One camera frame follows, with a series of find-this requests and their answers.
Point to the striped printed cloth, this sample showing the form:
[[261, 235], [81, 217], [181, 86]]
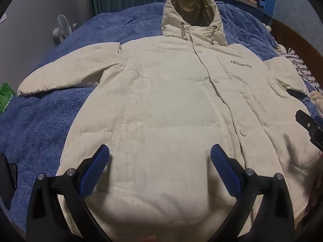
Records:
[[301, 68]]

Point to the dark wooden headboard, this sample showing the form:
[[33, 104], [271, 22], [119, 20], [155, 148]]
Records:
[[295, 35]]

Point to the black flat device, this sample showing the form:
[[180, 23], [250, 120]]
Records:
[[7, 181]]

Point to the white hooded puffer jacket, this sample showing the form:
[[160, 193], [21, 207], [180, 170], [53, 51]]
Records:
[[164, 111]]

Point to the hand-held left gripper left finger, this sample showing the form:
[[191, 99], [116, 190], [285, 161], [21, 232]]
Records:
[[94, 171]]

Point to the blue fleece blanket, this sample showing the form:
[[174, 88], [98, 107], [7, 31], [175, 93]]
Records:
[[45, 121]]

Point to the green packet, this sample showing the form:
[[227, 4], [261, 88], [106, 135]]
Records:
[[5, 95]]

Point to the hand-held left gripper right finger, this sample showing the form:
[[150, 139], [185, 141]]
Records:
[[224, 171]]

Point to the white paper on wall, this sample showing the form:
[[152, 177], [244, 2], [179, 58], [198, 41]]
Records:
[[3, 18]]

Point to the small white fan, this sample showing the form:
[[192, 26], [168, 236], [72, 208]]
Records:
[[63, 24]]

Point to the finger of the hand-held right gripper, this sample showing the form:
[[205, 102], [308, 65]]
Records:
[[318, 143], [306, 121]]

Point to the blue box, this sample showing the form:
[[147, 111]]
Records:
[[268, 7]]

